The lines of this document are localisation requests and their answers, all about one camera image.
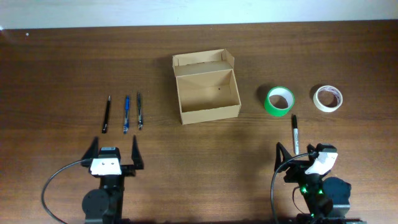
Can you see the beige masking tape roll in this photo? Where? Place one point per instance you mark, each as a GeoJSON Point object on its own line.
{"type": "Point", "coordinates": [324, 108]}

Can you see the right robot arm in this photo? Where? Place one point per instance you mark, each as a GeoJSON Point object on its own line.
{"type": "Point", "coordinates": [327, 199]}

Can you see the black Sharpie marker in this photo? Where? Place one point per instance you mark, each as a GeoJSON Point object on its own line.
{"type": "Point", "coordinates": [295, 134]}

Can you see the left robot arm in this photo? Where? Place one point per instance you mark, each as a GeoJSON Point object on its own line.
{"type": "Point", "coordinates": [104, 205]}

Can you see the dark grey pen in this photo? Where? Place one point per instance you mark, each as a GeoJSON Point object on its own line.
{"type": "Point", "coordinates": [139, 112]}

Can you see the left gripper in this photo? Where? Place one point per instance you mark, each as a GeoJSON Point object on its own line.
{"type": "Point", "coordinates": [127, 168]}

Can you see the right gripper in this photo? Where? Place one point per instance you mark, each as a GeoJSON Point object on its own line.
{"type": "Point", "coordinates": [296, 173]}

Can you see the black pen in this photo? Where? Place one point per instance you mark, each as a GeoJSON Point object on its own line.
{"type": "Point", "coordinates": [106, 116]}

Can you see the blue pen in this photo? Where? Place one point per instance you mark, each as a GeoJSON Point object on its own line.
{"type": "Point", "coordinates": [126, 115]}

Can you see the open cardboard box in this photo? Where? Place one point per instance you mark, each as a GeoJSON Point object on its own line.
{"type": "Point", "coordinates": [206, 86]}

